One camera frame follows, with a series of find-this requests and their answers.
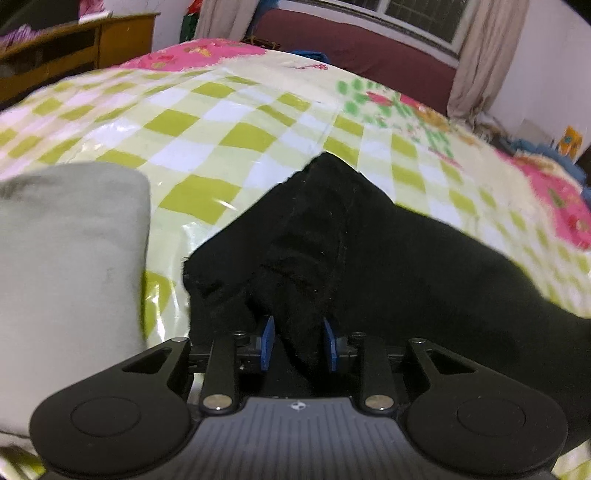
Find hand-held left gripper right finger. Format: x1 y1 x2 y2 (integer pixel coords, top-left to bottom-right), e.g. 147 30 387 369
322 316 481 415

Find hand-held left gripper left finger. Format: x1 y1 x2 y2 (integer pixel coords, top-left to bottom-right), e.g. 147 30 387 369
121 315 277 415

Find black pants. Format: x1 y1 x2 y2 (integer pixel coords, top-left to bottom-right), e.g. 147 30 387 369
182 151 591 462

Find grey folded garment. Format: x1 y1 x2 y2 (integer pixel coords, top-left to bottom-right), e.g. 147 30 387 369
0 161 152 437

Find pink floral bedsheet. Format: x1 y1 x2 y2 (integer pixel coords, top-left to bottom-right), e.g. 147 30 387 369
111 37 591 250

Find light blue cloth pile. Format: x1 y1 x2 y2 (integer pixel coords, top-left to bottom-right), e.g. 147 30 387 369
508 137 560 158

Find maroon couch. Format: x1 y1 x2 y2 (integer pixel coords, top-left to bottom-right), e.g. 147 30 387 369
253 9 460 109

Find yellow box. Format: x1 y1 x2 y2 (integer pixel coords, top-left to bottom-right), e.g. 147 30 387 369
560 126 583 158

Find green and red bag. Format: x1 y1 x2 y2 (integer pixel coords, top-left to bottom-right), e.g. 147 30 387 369
181 0 204 43

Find wooden desk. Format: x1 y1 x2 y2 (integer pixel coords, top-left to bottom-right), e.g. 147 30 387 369
0 13 161 104

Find window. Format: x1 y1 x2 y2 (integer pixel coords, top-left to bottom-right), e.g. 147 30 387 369
369 0 481 58

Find pink floral cloth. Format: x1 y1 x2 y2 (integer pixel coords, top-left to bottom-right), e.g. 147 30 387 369
78 0 114 19

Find pink papers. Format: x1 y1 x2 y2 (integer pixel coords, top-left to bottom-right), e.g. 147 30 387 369
0 25 35 47

